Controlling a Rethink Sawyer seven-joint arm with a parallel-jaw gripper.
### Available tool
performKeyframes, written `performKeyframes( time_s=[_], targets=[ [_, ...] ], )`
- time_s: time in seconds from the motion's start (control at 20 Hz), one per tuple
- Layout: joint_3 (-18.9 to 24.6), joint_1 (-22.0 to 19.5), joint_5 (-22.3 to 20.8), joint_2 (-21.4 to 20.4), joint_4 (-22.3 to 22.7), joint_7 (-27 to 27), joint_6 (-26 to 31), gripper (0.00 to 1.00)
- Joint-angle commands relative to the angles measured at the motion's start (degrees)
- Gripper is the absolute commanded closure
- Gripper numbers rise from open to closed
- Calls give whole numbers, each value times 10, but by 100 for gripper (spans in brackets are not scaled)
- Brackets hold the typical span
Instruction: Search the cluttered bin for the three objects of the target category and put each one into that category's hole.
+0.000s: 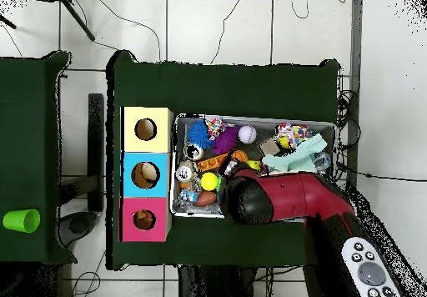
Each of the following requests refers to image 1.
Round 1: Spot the black tripod leg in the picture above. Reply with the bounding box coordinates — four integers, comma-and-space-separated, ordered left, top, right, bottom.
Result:
61, 0, 96, 42
0, 13, 17, 30

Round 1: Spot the silver mesh bin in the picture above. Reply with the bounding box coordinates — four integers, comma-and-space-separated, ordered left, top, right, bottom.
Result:
169, 114, 336, 219

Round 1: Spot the crushed can with gold print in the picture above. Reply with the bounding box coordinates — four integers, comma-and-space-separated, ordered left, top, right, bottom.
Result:
174, 163, 196, 183

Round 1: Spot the purple spiky ball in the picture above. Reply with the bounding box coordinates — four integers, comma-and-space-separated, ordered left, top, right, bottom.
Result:
213, 126, 239, 156

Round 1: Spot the white toy baseball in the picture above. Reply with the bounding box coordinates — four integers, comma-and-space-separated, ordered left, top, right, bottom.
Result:
238, 124, 258, 144

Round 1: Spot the grey floor base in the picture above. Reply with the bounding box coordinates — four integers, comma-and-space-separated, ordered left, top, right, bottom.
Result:
56, 210, 98, 248

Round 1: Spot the black floor cable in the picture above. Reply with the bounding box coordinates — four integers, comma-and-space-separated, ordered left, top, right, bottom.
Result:
336, 163, 427, 183

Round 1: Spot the green plastic cup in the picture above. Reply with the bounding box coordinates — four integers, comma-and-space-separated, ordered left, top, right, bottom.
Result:
3, 209, 41, 234

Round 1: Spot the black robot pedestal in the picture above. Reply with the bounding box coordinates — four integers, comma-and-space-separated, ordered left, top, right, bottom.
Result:
178, 264, 258, 297

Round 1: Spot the dark green tablecloth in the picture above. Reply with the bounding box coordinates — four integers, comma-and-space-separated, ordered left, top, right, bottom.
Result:
0, 50, 78, 265
106, 50, 341, 271

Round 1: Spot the orange toy brick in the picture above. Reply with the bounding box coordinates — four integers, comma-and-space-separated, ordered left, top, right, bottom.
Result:
196, 153, 229, 173

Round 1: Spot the wooden three-hole box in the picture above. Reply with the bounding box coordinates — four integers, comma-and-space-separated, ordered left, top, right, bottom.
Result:
118, 106, 173, 243

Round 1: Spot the yellow ball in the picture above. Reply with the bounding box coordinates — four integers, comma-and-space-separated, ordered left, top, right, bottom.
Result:
200, 172, 219, 192

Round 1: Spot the brown toy football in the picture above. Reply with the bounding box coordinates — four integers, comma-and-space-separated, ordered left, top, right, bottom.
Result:
193, 190, 218, 208

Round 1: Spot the mint green waffle cloth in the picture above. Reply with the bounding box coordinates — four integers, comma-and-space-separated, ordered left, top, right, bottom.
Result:
261, 133, 329, 174

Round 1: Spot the blue fuzzy ball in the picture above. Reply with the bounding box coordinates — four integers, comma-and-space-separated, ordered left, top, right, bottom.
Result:
186, 120, 213, 150

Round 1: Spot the crushed silver can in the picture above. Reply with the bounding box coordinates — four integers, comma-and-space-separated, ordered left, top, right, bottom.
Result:
183, 143, 204, 161

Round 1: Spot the orange toy basketball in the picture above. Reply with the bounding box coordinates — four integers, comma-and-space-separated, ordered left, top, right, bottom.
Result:
231, 149, 249, 164

